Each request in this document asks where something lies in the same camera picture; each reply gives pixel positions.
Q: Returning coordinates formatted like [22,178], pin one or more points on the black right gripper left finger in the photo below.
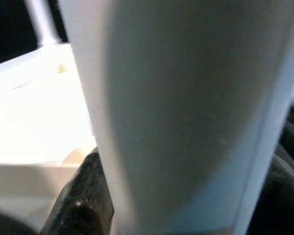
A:
[83,200]

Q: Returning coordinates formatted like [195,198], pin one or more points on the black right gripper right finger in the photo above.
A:
[281,200]

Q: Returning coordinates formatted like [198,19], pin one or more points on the white plastic table top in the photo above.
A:
[34,110]

